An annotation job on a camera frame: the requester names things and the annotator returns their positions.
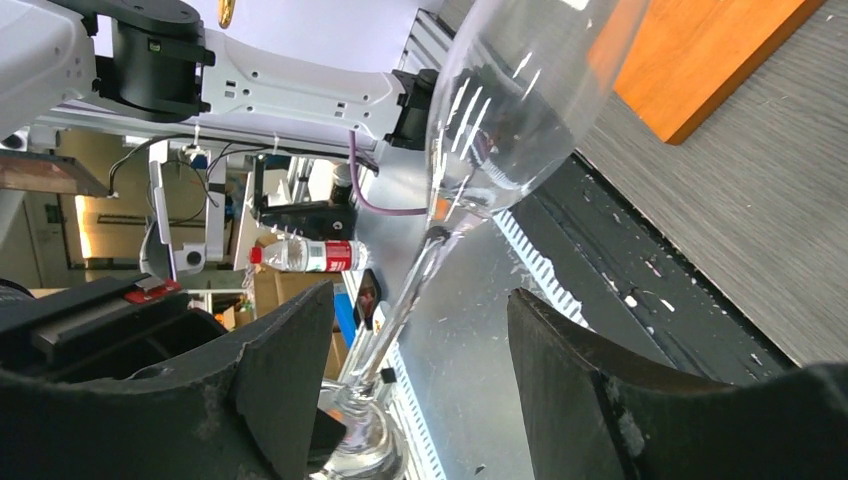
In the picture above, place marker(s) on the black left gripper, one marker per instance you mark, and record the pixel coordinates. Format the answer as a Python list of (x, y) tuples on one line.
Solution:
[(107, 328)]

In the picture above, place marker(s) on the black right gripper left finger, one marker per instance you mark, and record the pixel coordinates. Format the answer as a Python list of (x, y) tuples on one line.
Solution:
[(242, 406)]

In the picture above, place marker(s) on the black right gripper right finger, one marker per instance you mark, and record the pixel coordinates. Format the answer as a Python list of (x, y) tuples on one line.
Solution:
[(593, 409)]

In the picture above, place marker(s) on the clear wine glass back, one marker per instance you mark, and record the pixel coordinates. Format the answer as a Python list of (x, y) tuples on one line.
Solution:
[(522, 84)]

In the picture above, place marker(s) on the gold wire wine glass rack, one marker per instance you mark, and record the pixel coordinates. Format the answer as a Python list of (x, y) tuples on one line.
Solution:
[(688, 57)]

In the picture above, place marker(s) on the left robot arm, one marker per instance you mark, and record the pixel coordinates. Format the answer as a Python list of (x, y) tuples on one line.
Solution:
[(156, 61)]

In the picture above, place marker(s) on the plastic water bottle red label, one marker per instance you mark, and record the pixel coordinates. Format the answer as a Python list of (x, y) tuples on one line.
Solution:
[(302, 255)]

